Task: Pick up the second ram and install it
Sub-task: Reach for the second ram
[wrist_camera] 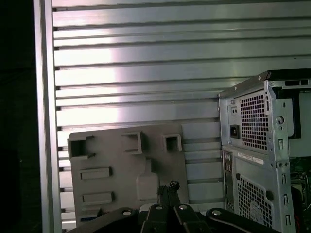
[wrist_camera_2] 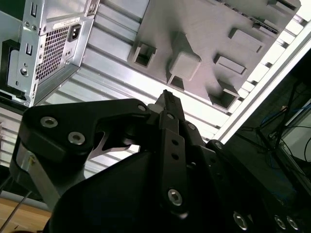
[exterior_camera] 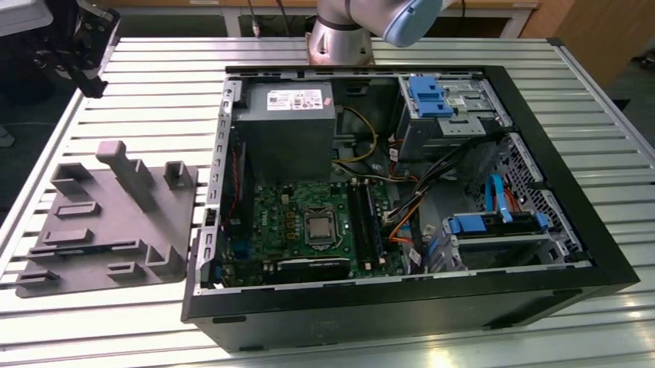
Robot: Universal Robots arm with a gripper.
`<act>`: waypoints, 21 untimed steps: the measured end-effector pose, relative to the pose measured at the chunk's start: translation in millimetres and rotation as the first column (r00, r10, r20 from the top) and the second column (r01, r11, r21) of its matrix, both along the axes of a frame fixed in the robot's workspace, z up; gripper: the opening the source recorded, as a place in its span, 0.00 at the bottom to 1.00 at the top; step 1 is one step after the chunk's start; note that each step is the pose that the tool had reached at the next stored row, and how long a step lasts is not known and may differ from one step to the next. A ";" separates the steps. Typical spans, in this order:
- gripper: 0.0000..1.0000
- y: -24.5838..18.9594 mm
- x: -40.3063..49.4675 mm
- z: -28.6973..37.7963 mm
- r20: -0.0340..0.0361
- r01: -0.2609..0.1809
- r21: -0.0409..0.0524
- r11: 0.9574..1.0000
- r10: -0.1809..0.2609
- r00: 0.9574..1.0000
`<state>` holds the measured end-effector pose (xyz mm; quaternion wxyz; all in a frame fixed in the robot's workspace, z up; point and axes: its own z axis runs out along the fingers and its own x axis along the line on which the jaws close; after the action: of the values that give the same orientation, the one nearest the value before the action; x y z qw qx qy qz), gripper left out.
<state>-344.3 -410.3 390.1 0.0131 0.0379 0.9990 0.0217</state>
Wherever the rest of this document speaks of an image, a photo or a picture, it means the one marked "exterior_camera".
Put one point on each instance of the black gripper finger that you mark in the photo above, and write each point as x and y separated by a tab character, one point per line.
92	84

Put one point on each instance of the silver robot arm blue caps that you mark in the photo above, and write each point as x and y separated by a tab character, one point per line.
338	42

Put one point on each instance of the black RAM slot white clips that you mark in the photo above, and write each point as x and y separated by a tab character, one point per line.
362	224

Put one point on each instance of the grey parts rack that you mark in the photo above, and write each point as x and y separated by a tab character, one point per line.
118	214

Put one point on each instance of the grey power supply unit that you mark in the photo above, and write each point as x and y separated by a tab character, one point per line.
282	145

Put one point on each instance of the green motherboard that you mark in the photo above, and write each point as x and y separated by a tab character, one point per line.
277	214

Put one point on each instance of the silver CPU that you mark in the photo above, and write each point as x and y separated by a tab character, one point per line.
319	227

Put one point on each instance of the black graphics card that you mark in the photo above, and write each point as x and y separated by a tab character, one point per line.
307	270

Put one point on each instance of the blue drive bay latch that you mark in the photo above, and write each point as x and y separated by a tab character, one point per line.
427	96

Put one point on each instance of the metal drive cage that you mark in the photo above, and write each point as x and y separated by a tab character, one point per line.
461	130

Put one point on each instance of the black open PC case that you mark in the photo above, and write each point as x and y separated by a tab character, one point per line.
358	318

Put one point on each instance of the wooden desk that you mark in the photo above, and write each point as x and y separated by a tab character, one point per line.
491	9

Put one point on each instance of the hard disk in blue carrier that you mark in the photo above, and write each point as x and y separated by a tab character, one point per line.
473	224

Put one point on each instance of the metal disk bay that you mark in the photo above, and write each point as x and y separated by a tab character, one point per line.
506	238

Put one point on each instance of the wooden cabinet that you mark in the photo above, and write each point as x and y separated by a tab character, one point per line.
603	38

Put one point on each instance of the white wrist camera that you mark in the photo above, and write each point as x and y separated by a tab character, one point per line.
20	15

